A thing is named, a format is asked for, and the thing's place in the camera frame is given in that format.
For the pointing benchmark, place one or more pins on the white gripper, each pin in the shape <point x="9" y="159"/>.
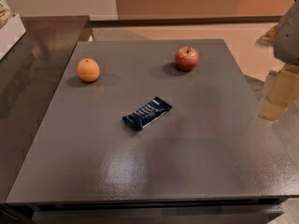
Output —
<point x="288" y="36"/>

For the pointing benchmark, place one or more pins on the orange fruit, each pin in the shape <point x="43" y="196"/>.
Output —
<point x="88" y="70"/>

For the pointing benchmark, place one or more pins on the blue rxbar wrapper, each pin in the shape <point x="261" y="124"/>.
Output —
<point x="146" y="114"/>

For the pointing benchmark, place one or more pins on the red apple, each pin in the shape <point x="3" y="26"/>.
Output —
<point x="186" y="58"/>

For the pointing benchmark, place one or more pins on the dark side counter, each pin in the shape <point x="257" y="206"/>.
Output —
<point x="29" y="76"/>

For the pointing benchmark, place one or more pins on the white box on counter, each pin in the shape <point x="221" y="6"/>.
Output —
<point x="10" y="34"/>

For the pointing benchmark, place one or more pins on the packaged item in box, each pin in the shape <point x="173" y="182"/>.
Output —
<point x="5" y="13"/>

